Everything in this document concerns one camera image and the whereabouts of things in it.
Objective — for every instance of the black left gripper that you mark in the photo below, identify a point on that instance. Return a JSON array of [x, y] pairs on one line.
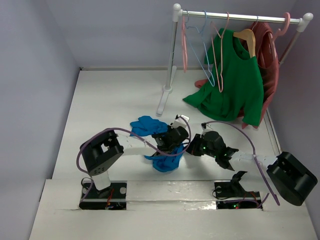
[[168, 130]]

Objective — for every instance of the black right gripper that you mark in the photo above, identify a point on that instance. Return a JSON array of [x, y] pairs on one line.
[[196, 145]]

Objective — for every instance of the blue t-shirt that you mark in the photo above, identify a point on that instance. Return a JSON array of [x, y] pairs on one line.
[[146, 126]]

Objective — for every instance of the pink wire hanger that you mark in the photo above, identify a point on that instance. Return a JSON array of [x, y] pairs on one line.
[[219, 75]]

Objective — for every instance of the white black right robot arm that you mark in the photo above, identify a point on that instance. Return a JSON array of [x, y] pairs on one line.
[[283, 175]]

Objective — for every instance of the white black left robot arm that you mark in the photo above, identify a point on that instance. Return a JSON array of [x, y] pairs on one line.
[[101, 152]]

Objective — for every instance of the green t-shirt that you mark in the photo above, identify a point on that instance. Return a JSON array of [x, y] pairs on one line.
[[243, 90]]

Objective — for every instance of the pink plastic hanger left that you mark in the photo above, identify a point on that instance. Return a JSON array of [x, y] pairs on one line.
[[184, 45]]

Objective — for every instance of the pink plastic hanger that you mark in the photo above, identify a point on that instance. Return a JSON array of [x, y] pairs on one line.
[[184, 45], [282, 31]]

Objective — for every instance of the salmon red t-shirt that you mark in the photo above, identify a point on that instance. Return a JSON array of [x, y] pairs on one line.
[[268, 64]]

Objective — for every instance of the wooden hanger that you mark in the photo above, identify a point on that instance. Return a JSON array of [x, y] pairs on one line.
[[248, 36]]

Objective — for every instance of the pink plastic hanger right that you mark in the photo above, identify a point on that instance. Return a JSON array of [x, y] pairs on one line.
[[282, 31]]

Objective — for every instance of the white clothes rack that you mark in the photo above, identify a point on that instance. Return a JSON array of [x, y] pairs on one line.
[[178, 12]]

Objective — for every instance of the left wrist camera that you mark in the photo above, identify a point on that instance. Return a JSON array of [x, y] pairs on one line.
[[180, 121]]

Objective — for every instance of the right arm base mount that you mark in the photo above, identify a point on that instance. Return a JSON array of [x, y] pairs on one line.
[[230, 195]]

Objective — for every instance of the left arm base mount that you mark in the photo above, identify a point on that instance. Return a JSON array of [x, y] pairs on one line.
[[112, 198]]

